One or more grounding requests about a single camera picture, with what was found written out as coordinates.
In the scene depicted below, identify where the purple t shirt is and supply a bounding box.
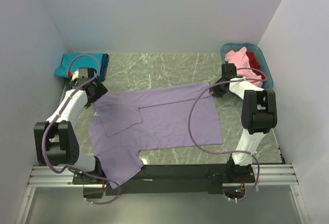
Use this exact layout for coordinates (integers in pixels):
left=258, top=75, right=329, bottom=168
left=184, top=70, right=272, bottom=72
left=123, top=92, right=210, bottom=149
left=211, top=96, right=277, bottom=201
left=88, top=82, right=223, bottom=188

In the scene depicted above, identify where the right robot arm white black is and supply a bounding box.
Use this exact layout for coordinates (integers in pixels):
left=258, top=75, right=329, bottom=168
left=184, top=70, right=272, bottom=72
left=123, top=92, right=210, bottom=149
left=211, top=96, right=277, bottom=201
left=210, top=63, right=277, bottom=182

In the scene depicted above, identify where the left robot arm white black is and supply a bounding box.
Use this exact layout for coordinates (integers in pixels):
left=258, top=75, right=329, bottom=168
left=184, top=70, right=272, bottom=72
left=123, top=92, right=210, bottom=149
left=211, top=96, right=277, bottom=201
left=33, top=68, right=107, bottom=184

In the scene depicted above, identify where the folded dark blue t shirt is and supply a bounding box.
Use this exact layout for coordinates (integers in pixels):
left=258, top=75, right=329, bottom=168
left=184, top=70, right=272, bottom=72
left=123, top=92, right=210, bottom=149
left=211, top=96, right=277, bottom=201
left=99, top=53, right=109, bottom=82

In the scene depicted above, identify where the folded teal t shirt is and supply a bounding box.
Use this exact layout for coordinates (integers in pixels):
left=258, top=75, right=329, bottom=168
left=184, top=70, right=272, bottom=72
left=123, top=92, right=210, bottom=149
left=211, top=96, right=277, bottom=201
left=54, top=53, right=103, bottom=78

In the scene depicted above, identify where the pink t shirt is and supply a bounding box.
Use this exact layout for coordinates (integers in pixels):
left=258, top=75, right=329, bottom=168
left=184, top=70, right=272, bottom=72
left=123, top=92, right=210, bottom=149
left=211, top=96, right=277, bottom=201
left=225, top=47, right=261, bottom=80

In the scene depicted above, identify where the red t shirt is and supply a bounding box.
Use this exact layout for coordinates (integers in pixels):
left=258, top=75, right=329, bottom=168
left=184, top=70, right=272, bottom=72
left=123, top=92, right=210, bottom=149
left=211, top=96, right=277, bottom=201
left=246, top=51, right=265, bottom=79

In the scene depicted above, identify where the teal plastic basket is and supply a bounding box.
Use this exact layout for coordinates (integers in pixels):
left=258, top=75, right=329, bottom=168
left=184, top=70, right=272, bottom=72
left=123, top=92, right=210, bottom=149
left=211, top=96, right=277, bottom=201
left=220, top=42, right=274, bottom=91

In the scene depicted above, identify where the black base beam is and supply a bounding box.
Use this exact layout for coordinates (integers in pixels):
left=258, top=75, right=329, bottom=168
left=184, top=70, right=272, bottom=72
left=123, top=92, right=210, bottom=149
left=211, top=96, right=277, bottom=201
left=71, top=163, right=255, bottom=196

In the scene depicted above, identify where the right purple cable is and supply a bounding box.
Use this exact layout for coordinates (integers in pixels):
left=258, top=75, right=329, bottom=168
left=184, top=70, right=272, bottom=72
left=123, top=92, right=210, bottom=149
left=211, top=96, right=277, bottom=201
left=188, top=67, right=260, bottom=201

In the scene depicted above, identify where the purple cable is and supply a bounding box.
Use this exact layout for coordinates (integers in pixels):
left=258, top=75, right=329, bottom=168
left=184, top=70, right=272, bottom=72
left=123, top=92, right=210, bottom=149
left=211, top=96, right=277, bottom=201
left=41, top=54, right=121, bottom=206
left=188, top=67, right=260, bottom=201

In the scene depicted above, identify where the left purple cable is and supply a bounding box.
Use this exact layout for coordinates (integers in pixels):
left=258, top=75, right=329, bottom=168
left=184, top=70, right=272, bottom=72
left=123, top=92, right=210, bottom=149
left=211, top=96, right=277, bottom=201
left=41, top=54, right=121, bottom=206

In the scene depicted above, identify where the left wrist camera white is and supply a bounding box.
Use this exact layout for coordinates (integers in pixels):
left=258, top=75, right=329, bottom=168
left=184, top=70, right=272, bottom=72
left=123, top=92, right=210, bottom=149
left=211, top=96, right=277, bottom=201
left=67, top=70, right=79, bottom=81

